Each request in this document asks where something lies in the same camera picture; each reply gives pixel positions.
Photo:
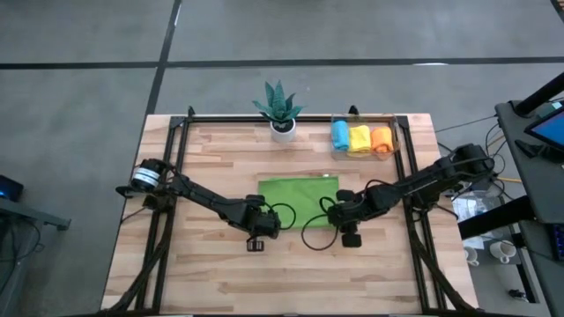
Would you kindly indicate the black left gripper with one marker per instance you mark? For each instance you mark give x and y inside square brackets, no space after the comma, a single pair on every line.
[260,220]

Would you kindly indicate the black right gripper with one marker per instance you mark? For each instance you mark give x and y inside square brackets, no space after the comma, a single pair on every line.
[352,211]

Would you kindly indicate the green microfiber towel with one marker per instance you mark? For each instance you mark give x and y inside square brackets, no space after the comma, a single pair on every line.
[299,193]

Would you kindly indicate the clear plastic basket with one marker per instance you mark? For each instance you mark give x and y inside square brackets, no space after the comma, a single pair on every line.
[365,156]

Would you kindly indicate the yellow microfiber towel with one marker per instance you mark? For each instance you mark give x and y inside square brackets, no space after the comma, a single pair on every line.
[359,138]

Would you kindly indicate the blue microfiber towel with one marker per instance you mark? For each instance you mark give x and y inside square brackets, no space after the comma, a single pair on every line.
[340,135]

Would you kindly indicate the orange microfiber towel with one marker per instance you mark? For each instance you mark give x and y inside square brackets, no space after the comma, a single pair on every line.
[381,139]

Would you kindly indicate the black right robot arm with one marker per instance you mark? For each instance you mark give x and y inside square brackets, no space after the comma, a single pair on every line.
[423,180]

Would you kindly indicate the white crumpled papers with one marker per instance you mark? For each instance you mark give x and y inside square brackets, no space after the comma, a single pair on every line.
[469,209]

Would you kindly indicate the potted plant in white pot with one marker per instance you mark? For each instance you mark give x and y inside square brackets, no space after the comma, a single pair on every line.
[278,103]

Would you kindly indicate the white ceramic mug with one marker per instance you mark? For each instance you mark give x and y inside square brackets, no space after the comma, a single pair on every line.
[502,250]
[470,255]

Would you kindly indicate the black stand beam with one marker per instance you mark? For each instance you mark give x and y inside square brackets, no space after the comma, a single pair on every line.
[493,218]

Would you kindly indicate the small black floor object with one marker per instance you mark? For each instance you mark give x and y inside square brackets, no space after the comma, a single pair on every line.
[515,294]

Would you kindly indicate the dark grey desk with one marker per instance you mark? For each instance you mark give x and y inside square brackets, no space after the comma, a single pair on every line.
[542,185]

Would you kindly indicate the black keyboard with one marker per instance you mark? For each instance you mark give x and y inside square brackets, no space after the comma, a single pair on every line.
[558,242]

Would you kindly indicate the tablet with blue screen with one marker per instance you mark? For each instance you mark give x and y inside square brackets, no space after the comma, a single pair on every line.
[551,130]

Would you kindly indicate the grey desk leg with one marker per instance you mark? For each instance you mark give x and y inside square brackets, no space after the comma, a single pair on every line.
[39,216]

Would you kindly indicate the black slanted pole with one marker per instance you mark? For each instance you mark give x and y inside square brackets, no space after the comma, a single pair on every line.
[542,92]

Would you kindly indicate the black device with blue light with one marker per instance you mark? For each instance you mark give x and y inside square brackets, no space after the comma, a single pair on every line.
[11,189]

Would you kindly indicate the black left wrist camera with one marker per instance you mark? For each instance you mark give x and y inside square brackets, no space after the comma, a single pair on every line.
[255,245]

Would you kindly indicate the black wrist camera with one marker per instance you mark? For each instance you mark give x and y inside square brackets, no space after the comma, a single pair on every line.
[255,245]
[351,240]

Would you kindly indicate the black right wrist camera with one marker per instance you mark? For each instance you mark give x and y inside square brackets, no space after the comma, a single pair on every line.
[351,240]

